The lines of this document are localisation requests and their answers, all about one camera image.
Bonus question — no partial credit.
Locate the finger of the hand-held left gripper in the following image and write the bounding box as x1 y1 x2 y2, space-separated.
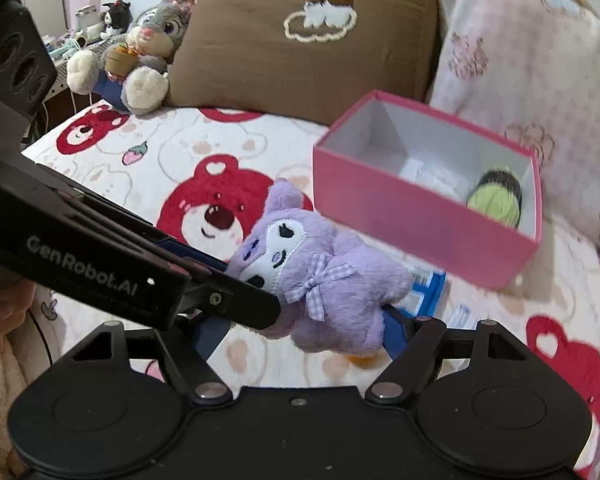
150 235 231 277
177 272 282 333

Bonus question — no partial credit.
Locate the blue wet wipes packet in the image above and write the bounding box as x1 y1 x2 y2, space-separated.
397 267 448 318

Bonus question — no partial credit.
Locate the grey bunny plush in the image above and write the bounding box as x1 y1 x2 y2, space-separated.
66 0 215 116

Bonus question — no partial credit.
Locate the pink cardboard box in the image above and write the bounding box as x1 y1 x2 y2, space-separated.
312 89 543 291

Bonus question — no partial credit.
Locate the brown pillow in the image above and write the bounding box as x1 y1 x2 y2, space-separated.
162 0 441 126

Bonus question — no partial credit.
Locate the beige fleece blanket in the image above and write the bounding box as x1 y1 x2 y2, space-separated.
0 332 56 471

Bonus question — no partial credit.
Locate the pink floral pillow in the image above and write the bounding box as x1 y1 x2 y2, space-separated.
427 0 600 256

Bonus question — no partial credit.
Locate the person's left hand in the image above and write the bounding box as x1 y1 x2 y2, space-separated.
0 280 37 371

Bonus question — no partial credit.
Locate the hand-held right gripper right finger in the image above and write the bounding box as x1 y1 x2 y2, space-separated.
365 307 535 403

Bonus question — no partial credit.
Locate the green yarn ball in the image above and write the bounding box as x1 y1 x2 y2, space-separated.
466 166 524 228

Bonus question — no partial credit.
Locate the purple plush toy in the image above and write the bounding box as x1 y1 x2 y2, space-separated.
227 177 413 353

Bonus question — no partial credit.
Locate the bear printed blanket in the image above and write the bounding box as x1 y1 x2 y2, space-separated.
20 100 600 480

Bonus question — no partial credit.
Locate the black and white plush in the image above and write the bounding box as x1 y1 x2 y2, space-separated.
100 0 133 38

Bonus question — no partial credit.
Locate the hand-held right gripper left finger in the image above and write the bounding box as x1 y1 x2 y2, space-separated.
55 317 235 406

